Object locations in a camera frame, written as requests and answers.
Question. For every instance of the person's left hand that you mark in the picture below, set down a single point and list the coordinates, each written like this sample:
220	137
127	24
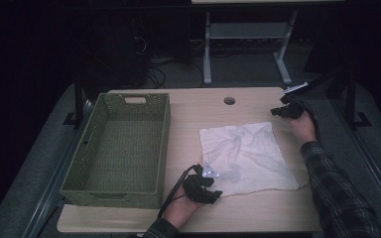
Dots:
182	210

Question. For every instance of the green woven basket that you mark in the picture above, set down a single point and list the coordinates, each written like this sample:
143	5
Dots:
129	142

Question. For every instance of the white stained cloth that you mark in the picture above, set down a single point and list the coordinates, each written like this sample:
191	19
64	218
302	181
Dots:
251	155

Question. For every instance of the person's right hand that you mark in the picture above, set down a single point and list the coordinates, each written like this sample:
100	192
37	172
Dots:
304	129

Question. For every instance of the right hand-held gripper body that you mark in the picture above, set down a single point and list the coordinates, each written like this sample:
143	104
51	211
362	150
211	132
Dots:
294	109

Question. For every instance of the black slanted stand leg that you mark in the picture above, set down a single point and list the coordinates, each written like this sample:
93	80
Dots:
320	80

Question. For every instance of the white metal desk frame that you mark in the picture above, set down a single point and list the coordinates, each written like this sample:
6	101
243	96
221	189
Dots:
244	30

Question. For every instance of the black metal post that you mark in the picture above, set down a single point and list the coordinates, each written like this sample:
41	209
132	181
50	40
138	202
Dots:
351	99
78	99

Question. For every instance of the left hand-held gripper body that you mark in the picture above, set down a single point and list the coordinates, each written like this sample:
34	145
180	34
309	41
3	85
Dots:
196	188

